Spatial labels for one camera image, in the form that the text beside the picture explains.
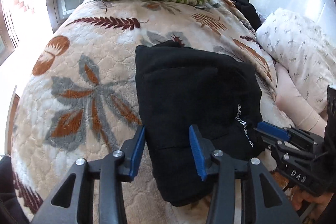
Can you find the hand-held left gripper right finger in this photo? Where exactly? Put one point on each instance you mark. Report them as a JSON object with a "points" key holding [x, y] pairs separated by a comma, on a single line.
{"points": [[197, 153]]}

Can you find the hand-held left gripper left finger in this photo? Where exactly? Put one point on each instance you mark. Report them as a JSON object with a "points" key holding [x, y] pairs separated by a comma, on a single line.
{"points": [[137, 151]]}

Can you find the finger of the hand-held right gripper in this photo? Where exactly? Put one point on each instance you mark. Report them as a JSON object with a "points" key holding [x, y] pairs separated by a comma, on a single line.
{"points": [[273, 130], [265, 138]]}

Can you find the black pants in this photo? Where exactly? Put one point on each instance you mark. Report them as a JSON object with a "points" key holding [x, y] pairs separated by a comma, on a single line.
{"points": [[194, 103]]}

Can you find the person's right hand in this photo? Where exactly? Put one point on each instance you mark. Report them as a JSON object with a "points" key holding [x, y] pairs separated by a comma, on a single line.
{"points": [[315, 199]]}

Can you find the pink pillow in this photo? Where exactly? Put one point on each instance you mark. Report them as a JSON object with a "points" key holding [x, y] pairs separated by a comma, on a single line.
{"points": [[296, 100]]}

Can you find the white floral pillow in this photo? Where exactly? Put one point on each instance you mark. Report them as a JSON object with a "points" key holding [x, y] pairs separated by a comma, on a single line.
{"points": [[302, 48]]}

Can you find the leaf print fleece blanket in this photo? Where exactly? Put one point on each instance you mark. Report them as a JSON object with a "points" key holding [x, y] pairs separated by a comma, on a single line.
{"points": [[78, 82]]}

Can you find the dark clothing pile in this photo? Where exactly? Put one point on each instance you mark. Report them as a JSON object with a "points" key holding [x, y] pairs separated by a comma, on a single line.
{"points": [[242, 6]]}

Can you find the person's black clothing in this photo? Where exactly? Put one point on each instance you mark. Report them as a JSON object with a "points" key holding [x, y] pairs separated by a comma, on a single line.
{"points": [[9, 192]]}

